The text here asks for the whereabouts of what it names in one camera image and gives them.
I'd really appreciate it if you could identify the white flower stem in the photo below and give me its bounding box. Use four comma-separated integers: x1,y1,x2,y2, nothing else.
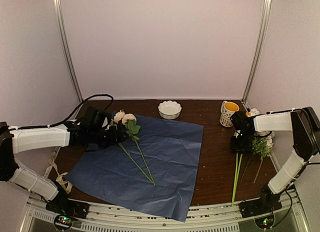
231,152,243,206

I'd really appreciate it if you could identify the white fluted ceramic dish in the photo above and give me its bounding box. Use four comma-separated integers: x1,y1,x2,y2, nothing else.
158,100,182,120

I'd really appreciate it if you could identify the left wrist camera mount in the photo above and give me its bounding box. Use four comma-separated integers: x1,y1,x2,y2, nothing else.
79,106,111,131

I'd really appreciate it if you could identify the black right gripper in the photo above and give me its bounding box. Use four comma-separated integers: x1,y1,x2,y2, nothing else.
230,131,254,154

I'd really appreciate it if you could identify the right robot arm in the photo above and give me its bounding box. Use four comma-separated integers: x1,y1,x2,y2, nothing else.
230,106,320,213

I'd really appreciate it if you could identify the cream ribbon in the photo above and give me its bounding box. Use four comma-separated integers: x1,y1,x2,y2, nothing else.
43,150,73,195

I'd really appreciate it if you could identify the blue wrapping paper sheet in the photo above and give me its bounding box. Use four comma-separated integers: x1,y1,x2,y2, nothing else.
66,115,204,222

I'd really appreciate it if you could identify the floral ceramic mug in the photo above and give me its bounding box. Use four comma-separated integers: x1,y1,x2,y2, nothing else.
219,100,240,128

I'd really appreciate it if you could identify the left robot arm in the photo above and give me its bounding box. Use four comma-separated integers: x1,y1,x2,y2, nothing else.
0,119,129,214

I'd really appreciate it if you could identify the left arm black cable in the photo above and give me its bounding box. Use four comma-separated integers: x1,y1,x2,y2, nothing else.
7,93,115,130

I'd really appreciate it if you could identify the left aluminium corner post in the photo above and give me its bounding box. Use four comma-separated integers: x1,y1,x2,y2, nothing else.
53,0,83,102

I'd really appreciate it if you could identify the blue hydrangea flower bunch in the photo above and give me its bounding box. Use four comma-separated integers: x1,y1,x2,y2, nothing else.
239,108,275,185

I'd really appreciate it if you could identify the pink rose stem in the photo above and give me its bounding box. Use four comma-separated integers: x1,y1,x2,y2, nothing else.
119,113,156,187
110,109,156,187

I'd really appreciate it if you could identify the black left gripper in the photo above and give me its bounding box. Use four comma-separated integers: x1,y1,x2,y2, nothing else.
88,124,129,150

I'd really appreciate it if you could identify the front aluminium rail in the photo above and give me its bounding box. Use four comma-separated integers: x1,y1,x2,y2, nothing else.
21,191,307,232

